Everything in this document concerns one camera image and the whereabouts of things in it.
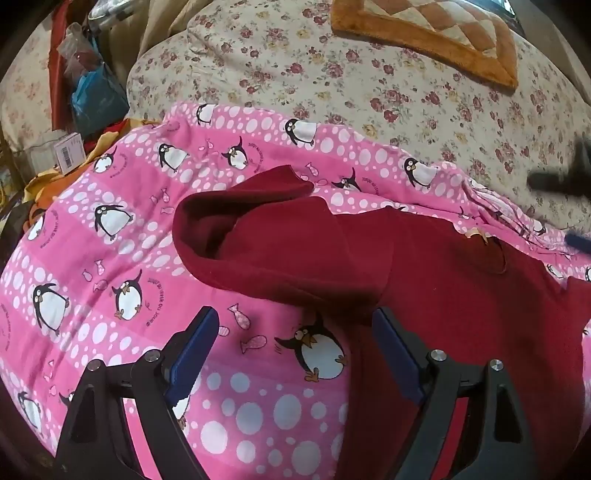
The floral bed quilt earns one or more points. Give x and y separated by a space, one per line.
323 69

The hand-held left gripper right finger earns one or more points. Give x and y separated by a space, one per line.
397 355

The orange checkered cushion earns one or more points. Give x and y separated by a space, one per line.
415 46

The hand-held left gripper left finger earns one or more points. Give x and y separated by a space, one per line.
194 360

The orange yellow cloth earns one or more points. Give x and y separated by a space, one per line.
41 184

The blue plastic bag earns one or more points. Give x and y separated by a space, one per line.
97 97

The floral cloth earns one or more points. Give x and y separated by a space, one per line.
27 92

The clear plastic bag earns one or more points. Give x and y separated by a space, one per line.
78 50

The red board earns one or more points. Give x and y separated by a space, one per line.
57 69

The dark red garment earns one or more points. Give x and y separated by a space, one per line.
300 240

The silver foil bag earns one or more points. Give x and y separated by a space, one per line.
101 14

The beige cloth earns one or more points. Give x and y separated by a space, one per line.
147 32

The pink penguin print blanket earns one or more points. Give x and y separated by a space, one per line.
138 184

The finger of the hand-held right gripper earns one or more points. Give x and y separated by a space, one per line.
554 180
579 242

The white cardboard box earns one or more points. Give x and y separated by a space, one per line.
69 150

